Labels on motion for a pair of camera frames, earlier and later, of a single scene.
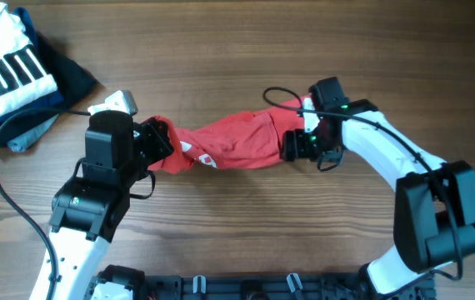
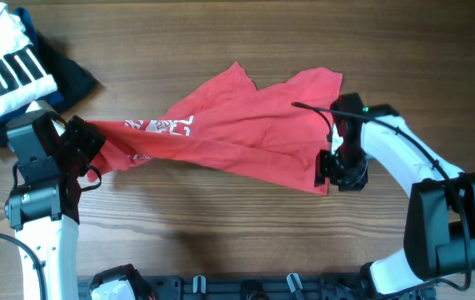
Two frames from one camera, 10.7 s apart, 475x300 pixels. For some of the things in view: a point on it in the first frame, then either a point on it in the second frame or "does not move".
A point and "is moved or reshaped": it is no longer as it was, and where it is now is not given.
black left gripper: [155, 134] → [84, 132]
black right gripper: [293, 145] → [323, 168]
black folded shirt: [73, 81] does not move
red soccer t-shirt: [247, 139] is moved or reshaped
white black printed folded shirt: [6, 72] does not move
